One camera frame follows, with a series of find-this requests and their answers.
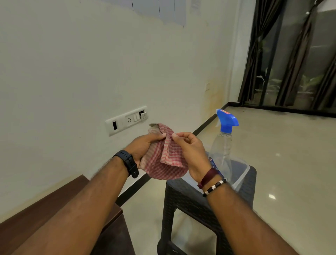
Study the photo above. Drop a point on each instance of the person's right forearm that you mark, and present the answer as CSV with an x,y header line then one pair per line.
x,y
244,223

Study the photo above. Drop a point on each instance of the dark plastic wicker stool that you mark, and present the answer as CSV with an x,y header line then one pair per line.
x,y
183,202

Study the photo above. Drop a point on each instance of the glass sliding door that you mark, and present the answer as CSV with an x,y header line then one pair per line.
x,y
294,65

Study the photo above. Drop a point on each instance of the person's left hand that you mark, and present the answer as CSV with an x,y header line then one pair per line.
x,y
140,147

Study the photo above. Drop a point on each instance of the dark brown curtain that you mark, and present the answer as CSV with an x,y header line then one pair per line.
x,y
298,60
258,50

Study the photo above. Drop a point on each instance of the brown wooden table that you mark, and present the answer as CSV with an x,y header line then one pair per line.
x,y
34,220

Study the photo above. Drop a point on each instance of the person's right thumb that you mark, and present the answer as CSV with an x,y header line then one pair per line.
x,y
179,139

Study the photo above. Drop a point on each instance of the clear spray bottle blue nozzle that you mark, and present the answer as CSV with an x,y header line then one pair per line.
x,y
223,147

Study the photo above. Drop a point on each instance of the person's left forearm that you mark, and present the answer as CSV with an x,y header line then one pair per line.
x,y
76,210

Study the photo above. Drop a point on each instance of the black wristwatch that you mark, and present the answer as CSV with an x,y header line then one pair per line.
x,y
127,161

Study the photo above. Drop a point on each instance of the person's right hand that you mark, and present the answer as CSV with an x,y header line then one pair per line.
x,y
191,155

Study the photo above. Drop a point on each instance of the person's left thumb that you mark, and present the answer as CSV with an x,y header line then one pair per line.
x,y
156,137

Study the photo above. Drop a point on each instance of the red checkered cloth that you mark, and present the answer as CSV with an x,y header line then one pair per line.
x,y
165,157

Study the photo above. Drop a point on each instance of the white wall switchboard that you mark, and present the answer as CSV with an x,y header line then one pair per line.
x,y
127,120

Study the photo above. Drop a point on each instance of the clear plastic sheet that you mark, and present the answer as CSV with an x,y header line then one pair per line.
x,y
240,170

